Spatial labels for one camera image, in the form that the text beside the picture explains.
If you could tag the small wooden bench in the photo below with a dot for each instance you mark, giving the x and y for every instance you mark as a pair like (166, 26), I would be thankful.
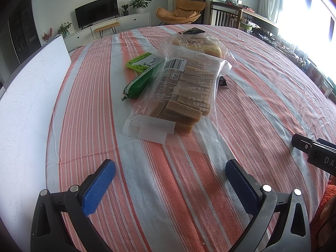
(106, 26)

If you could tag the red boxes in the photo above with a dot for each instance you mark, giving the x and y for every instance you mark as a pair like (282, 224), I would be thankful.
(250, 8)

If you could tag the dark brown snack packet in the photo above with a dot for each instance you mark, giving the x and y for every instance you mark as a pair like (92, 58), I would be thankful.
(223, 82)

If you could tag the small black packet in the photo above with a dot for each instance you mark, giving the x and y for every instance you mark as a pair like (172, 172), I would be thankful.
(194, 31)

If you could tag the green stick snack packet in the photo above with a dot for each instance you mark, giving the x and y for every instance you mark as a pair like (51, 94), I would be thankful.
(139, 84)

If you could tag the white television cabinet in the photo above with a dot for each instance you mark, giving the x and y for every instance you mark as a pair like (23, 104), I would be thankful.
(134, 21)

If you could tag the black display cabinet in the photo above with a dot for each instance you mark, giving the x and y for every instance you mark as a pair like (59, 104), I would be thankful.
(23, 31)

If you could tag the large potted plant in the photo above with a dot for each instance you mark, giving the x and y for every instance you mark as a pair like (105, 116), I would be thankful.
(139, 4)

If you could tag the clear bag of bread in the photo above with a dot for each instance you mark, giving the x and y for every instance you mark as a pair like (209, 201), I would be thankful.
(207, 50)

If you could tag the small potted plant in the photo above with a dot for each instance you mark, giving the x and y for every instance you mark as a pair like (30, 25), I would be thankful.
(125, 10)

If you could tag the orange striped tablecloth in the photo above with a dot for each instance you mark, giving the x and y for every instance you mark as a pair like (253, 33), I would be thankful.
(262, 110)

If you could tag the orange fleece garment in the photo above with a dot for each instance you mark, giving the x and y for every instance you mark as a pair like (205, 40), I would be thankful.
(331, 193)

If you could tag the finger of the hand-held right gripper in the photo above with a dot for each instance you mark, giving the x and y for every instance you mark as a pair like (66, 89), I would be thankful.
(302, 143)

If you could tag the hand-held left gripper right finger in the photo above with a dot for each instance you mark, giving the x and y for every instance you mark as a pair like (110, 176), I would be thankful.
(241, 186)

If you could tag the green plastic stool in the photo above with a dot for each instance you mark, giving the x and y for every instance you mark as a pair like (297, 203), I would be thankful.
(246, 26)

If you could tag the green plant in vase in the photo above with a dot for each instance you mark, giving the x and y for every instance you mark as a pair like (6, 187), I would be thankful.
(64, 29)

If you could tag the grey bundle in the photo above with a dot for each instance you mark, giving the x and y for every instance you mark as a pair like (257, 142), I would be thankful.
(233, 1)

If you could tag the light green packet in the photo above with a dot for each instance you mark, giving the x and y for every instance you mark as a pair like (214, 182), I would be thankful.
(140, 61)

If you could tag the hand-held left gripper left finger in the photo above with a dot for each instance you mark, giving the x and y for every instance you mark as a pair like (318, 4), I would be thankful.
(98, 189)

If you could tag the orange lounge chair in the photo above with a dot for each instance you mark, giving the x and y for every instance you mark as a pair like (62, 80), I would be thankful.
(183, 10)

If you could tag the clear bag of brown cakes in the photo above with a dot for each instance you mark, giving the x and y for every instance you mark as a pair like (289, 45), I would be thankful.
(181, 97)

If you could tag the person's right hand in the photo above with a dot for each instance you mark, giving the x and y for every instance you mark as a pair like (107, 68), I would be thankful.
(329, 215)

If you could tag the large window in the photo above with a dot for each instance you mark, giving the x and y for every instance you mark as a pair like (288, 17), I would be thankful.
(302, 13)

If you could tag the group of jars and bottles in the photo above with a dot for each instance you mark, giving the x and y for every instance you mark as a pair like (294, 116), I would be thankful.
(315, 73)

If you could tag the red flowers in vase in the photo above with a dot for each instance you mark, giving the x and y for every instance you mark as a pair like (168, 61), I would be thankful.
(47, 35)

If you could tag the black television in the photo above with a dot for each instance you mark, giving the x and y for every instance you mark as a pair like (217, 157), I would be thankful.
(95, 11)

